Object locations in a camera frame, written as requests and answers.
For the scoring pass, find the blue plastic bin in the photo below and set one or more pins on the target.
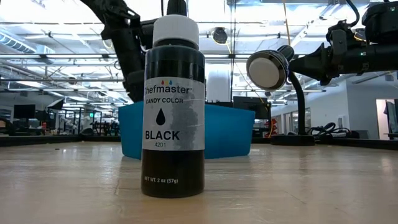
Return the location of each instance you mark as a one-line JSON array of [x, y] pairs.
[[227, 133]]

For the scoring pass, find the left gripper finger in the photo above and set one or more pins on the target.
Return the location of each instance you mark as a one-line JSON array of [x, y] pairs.
[[133, 62]]

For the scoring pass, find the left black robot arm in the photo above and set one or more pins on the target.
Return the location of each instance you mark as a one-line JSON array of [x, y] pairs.
[[102, 7]]

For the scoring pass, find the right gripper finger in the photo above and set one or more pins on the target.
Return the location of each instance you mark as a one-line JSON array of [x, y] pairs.
[[320, 71], [317, 57]]

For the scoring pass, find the black monitor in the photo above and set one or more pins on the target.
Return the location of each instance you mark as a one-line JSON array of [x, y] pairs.
[[252, 102], [24, 111]]

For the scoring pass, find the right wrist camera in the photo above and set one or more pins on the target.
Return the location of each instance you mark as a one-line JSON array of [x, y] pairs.
[[340, 31]]

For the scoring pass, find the small red background object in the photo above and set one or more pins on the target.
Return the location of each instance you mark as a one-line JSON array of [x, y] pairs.
[[273, 127]]

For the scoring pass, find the black aluminium table frame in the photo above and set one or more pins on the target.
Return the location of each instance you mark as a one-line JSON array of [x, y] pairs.
[[37, 141]]

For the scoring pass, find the tilted black screen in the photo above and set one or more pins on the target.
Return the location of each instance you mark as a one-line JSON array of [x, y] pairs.
[[56, 105]]

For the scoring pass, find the black gooseneck desk lamp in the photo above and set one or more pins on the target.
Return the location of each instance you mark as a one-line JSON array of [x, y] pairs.
[[268, 70]]

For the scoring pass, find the background robot workstation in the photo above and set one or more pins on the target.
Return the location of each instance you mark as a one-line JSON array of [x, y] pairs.
[[81, 123]]

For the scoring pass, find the black ceiling spotlight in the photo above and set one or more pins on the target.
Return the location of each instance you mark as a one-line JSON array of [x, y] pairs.
[[219, 35]]

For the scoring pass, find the large black food colouring bottle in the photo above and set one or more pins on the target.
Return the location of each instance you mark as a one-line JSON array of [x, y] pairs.
[[172, 168]]

